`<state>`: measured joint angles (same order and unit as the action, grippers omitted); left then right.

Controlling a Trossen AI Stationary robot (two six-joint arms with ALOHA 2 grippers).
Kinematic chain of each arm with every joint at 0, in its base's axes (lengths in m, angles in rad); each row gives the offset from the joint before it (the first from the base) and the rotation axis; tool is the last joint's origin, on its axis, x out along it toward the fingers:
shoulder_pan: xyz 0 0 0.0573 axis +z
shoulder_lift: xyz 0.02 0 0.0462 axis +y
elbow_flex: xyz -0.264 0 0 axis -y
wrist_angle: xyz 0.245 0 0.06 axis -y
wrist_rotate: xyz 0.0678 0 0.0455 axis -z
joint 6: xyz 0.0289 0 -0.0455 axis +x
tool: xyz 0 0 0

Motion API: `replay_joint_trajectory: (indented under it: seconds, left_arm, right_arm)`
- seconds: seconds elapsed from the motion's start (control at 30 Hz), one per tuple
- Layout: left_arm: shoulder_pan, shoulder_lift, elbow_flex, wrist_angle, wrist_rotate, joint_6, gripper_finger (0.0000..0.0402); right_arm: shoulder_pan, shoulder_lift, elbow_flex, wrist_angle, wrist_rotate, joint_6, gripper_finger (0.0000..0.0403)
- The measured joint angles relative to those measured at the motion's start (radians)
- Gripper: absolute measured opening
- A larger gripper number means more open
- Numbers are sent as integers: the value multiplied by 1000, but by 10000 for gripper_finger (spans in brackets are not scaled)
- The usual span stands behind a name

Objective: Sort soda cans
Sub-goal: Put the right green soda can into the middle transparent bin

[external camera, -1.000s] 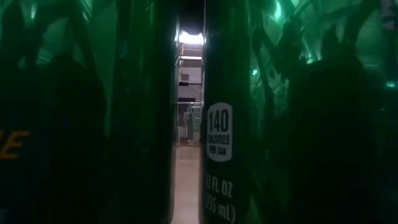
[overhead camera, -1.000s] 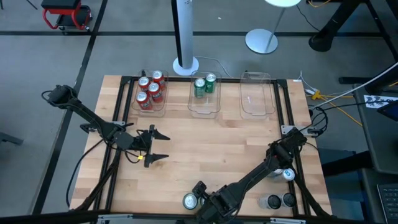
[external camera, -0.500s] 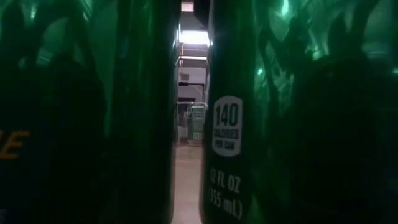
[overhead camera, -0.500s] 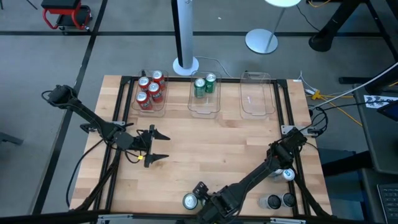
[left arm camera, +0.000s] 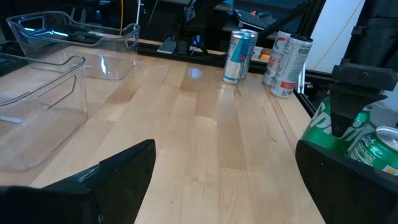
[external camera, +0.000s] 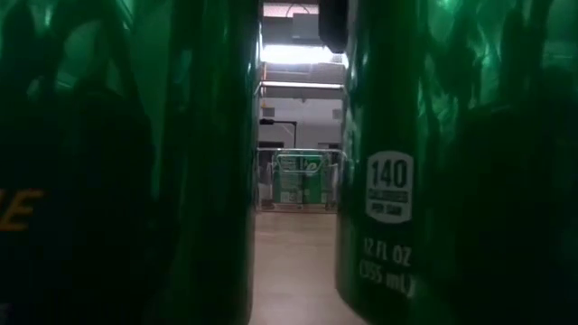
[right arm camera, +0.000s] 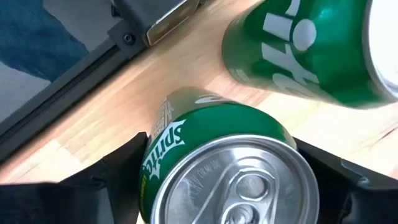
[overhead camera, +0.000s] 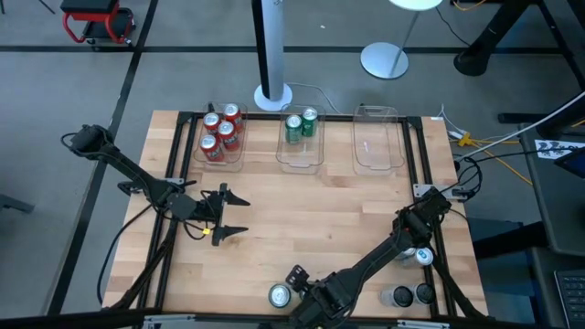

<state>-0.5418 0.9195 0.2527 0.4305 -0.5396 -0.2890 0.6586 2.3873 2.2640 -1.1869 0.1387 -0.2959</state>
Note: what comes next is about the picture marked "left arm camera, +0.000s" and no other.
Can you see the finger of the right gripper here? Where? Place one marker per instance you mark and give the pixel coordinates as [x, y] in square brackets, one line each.
[348, 105]

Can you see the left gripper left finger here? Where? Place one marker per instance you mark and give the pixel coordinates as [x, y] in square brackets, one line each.
[93, 202]

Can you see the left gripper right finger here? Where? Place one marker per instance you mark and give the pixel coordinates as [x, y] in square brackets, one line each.
[348, 199]

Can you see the green Sprite soda can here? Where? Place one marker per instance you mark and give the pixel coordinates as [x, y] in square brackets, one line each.
[317, 130]
[373, 152]

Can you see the silver blue slim can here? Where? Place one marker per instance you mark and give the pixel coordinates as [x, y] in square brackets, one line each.
[236, 59]
[254, 46]

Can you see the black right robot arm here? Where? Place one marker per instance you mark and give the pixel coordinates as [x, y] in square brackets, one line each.
[189, 37]

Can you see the clear plastic bin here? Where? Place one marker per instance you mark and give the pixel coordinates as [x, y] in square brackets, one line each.
[62, 109]
[118, 59]

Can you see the black keyboard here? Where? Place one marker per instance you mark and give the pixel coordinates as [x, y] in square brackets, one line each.
[248, 20]

